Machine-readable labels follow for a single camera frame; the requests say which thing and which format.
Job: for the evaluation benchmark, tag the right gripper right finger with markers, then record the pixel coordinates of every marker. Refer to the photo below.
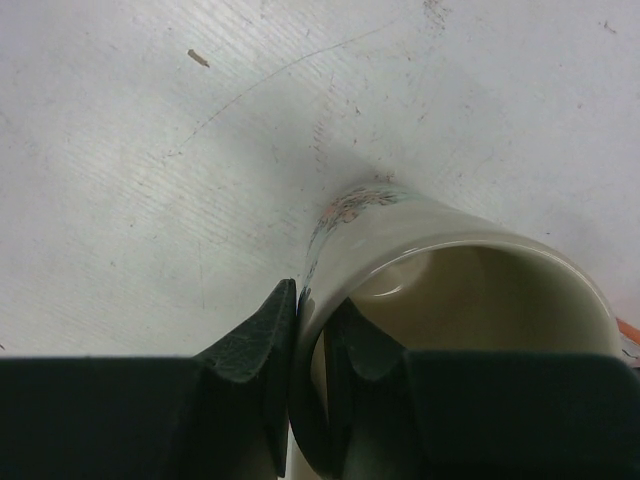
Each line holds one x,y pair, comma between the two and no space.
396,413

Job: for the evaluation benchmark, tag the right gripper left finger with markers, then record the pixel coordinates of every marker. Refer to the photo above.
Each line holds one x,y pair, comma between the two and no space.
220,414

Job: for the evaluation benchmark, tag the cream floral tall mug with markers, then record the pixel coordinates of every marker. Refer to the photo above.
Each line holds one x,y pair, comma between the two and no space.
433,277

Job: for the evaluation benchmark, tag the orange mug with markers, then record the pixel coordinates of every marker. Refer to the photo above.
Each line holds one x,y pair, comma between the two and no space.
629,334

